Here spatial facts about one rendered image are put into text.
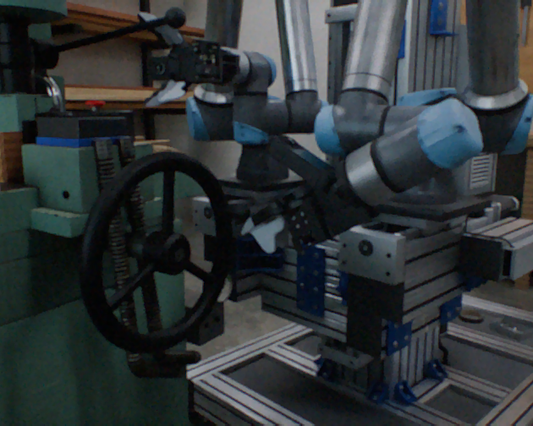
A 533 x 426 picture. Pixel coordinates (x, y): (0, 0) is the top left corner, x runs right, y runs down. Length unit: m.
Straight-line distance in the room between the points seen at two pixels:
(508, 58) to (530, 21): 2.83
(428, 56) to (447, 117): 0.83
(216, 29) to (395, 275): 0.70
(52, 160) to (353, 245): 0.58
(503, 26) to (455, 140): 0.42
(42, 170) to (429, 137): 0.53
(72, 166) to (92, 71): 3.42
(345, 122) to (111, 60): 3.62
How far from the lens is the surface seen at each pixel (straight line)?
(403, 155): 0.64
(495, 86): 1.07
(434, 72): 1.48
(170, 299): 1.07
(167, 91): 0.99
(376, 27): 0.84
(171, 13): 0.92
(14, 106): 0.96
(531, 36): 3.86
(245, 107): 1.14
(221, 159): 4.74
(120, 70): 4.37
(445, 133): 0.63
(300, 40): 1.24
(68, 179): 0.79
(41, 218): 0.82
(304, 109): 1.18
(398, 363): 1.55
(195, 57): 0.99
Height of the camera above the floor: 1.02
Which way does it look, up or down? 11 degrees down
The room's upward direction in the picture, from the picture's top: straight up
